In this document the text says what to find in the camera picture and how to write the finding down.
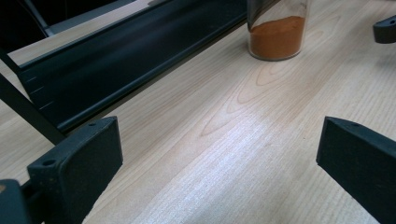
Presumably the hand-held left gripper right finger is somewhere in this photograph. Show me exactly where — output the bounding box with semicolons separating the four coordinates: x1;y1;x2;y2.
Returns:
316;116;396;224

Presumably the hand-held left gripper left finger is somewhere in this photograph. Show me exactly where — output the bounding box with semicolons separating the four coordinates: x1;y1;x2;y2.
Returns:
27;116;124;224

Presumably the glass jar of orange powder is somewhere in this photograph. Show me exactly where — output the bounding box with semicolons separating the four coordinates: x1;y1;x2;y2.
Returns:
247;0;310;62

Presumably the black metal shelf rack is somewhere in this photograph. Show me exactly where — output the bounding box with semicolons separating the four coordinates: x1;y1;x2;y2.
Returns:
0;0;250;146

